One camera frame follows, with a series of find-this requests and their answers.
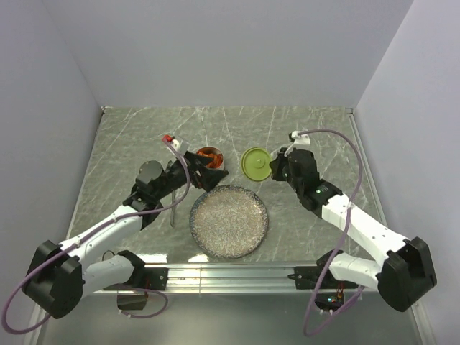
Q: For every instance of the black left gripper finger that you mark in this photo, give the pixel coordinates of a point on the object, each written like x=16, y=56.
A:
x=194, y=161
x=209, y=178

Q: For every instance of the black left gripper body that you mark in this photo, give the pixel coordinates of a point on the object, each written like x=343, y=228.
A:
x=177, y=174

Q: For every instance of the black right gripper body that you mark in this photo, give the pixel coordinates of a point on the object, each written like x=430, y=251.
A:
x=292, y=181

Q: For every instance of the beige round lunch box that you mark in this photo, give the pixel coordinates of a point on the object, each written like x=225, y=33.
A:
x=209, y=150

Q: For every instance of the orange fried piece top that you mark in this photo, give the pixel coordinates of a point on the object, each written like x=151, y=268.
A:
x=216, y=159

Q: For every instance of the stainless steel tongs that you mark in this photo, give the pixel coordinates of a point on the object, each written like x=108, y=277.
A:
x=173, y=209

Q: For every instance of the green round lid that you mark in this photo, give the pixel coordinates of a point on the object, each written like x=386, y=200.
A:
x=255, y=164

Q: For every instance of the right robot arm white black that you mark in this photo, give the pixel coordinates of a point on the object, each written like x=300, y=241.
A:
x=400, y=269

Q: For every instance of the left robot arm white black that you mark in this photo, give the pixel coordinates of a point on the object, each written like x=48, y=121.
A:
x=60, y=275

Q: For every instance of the speckled grey plate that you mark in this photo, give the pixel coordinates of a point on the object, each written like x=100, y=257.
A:
x=229, y=222

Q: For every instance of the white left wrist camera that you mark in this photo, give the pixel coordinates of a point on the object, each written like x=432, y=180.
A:
x=176, y=144

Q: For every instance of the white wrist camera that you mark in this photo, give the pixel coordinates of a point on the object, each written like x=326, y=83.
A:
x=176, y=144
x=298, y=141

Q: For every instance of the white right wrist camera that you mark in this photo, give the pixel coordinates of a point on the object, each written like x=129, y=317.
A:
x=298, y=141

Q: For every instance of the aluminium side rail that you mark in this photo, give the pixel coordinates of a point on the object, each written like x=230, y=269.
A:
x=367, y=168

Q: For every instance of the aluminium mounting rail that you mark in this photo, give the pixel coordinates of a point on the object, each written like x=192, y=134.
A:
x=230, y=278

